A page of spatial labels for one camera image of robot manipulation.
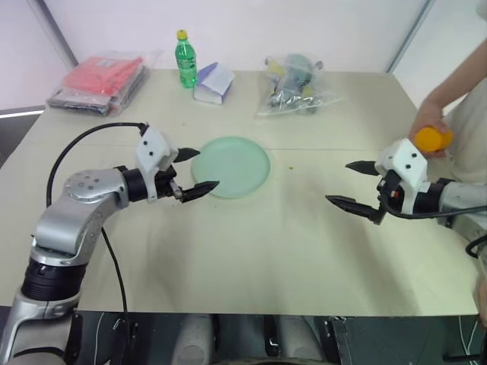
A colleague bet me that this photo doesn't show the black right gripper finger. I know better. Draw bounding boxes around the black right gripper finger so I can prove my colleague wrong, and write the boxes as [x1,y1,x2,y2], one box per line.
[344,160,380,177]
[324,195,387,227]

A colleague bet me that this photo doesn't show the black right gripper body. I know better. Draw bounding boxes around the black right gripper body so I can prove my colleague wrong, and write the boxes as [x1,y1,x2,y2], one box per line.
[375,170,405,213]

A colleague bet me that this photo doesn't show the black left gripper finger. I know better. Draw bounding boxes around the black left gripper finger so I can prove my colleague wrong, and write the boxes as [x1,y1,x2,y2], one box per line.
[175,147,202,164]
[181,180,221,204]

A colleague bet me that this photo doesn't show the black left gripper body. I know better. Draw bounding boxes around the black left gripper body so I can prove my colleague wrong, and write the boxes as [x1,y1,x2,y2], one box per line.
[154,167,186,202]

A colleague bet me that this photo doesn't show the orange fruit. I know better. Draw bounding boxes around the orange fruit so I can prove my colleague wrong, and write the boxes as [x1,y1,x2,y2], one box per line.
[414,126,455,154]

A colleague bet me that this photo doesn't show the round pale green plate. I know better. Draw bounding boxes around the round pale green plate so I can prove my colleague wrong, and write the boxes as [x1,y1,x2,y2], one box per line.
[189,135,272,200]

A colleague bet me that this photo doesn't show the person's bare hand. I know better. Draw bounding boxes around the person's bare hand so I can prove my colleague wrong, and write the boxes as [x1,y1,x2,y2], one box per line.
[408,99,453,160]

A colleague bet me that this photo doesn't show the purple and white carton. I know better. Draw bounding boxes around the purple and white carton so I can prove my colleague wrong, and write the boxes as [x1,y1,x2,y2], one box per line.
[191,61,237,105]

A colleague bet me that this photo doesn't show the green plastic bottle yellow cap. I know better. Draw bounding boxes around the green plastic bottle yellow cap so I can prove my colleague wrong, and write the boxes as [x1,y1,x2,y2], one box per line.
[173,29,199,90]

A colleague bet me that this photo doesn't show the person's light clothing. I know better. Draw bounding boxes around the person's light clothing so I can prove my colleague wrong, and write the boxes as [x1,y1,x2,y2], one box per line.
[441,86,487,184]

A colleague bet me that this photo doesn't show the clear bag of mixed items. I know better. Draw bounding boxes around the clear bag of mixed items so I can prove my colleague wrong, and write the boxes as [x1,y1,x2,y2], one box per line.
[253,52,345,117]

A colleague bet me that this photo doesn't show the clear bag of red cloths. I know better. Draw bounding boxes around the clear bag of red cloths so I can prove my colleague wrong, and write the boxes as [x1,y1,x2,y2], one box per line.
[45,49,164,117]

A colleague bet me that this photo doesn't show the grey rounded robot leg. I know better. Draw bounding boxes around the grey rounded robot leg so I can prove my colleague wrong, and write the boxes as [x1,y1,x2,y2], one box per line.
[170,314,215,365]
[273,314,325,362]

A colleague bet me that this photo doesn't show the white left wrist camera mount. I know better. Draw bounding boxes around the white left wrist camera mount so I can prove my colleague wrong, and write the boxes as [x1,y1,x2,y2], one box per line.
[135,126,180,203]

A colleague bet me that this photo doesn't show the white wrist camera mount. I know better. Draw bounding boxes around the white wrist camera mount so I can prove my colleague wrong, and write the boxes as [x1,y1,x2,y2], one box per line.
[135,126,180,203]
[374,138,429,214]

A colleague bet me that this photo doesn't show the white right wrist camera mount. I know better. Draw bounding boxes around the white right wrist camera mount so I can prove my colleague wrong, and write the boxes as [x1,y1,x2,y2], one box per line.
[374,138,429,214]

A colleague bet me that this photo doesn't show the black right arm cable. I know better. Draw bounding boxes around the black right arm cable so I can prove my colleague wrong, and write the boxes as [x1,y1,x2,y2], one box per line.
[380,186,487,221]

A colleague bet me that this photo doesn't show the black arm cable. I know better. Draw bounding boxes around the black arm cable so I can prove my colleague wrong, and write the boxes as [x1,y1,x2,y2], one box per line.
[46,121,150,319]
[380,186,487,221]

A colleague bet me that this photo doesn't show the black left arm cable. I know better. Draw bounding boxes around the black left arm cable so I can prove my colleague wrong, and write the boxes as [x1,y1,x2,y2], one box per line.
[46,121,150,319]

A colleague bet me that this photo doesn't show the black looped cable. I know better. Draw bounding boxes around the black looped cable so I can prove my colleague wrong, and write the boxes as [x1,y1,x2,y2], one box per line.
[465,233,487,260]

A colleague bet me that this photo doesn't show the grey window frame post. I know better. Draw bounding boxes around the grey window frame post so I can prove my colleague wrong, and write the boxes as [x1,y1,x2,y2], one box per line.
[385,0,438,74]
[29,0,80,68]

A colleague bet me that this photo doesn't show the thin white wire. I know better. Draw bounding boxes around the thin white wire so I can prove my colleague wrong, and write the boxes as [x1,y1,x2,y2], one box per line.
[455,314,481,365]

